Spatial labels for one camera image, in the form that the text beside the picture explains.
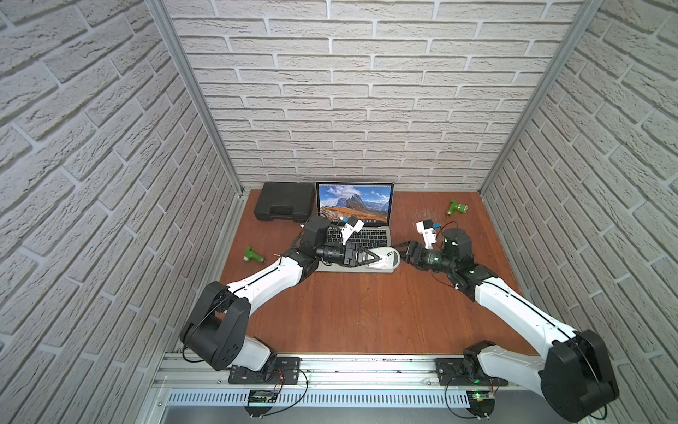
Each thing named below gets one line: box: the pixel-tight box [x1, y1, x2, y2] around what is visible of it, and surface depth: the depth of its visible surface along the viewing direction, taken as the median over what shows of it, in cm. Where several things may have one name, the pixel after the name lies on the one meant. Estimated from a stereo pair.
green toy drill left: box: [242, 245, 266, 264], surface depth 98 cm
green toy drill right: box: [445, 198, 469, 218], surface depth 112 cm
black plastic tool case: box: [254, 181, 316, 223], surface depth 109 cm
